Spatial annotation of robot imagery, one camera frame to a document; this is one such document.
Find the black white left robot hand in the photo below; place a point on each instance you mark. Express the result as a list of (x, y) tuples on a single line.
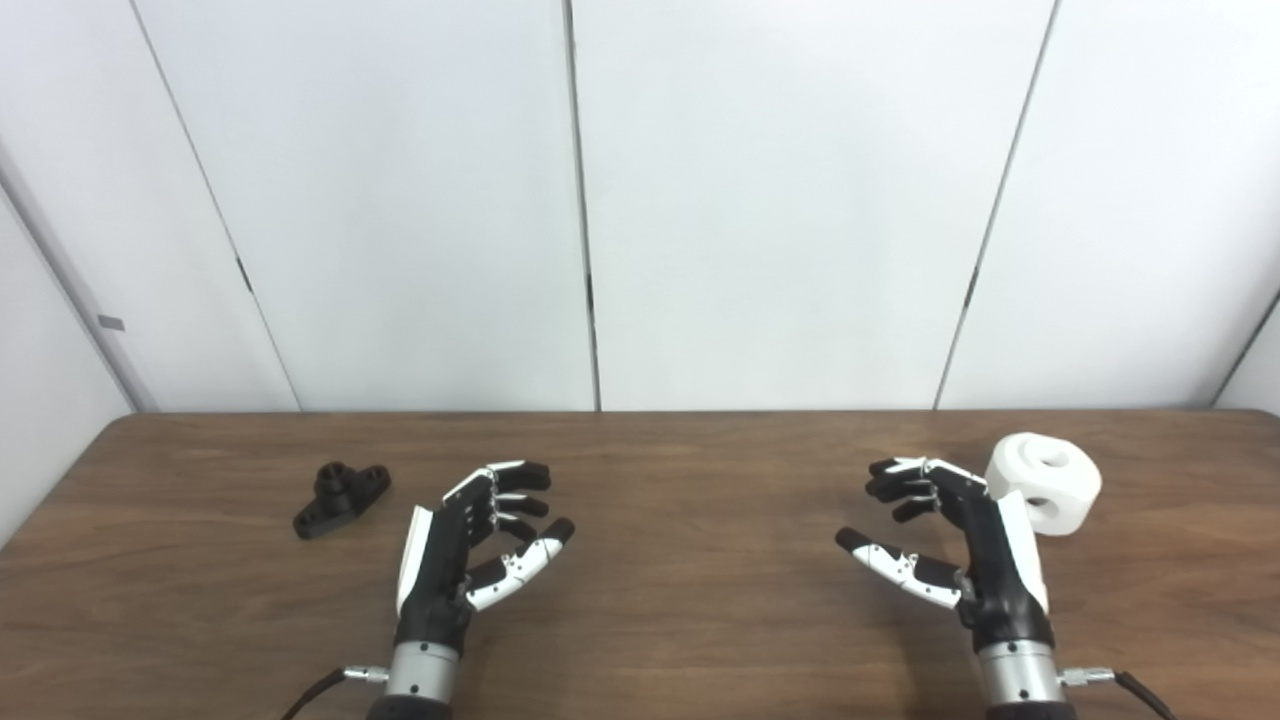
[(440, 560)]

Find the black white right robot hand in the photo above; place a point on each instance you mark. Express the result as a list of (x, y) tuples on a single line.
[(1000, 560)]

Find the black flanged holder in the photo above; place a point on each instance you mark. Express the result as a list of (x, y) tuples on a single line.
[(335, 500)]

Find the round white plastic piece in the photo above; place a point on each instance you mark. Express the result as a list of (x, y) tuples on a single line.
[(1065, 485)]

